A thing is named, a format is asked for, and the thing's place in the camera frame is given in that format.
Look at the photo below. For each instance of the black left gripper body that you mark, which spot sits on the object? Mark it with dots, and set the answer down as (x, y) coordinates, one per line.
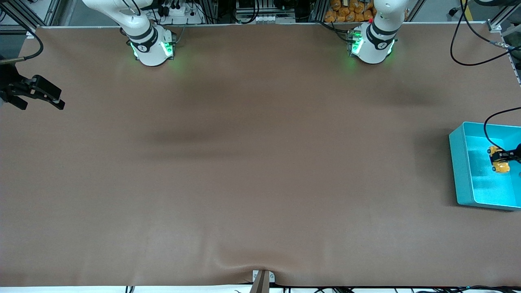
(517, 153)

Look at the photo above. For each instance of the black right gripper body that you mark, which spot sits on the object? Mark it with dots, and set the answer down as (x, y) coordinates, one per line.
(7, 80)

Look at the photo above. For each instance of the teal plastic bin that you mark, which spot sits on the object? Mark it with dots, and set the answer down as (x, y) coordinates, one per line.
(484, 187)

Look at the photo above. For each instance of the aluminium frame profile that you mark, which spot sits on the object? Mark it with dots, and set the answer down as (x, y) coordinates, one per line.
(498, 18)
(24, 16)

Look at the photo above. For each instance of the white power strip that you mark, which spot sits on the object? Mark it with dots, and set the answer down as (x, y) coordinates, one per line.
(181, 14)

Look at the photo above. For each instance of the orange snack packets pile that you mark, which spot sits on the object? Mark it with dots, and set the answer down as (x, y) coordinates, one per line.
(346, 12)

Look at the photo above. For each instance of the yellow beetle toy car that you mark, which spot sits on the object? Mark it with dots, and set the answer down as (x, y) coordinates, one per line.
(502, 167)

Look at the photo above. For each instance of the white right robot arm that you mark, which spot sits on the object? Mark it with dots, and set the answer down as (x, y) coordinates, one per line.
(150, 49)

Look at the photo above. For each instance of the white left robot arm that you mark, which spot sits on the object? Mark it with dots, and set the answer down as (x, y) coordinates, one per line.
(372, 47)

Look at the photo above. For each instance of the grey metal mat bracket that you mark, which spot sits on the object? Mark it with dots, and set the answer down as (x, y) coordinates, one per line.
(263, 280)

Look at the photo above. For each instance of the brown table mat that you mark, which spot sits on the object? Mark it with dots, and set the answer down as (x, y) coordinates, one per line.
(244, 183)

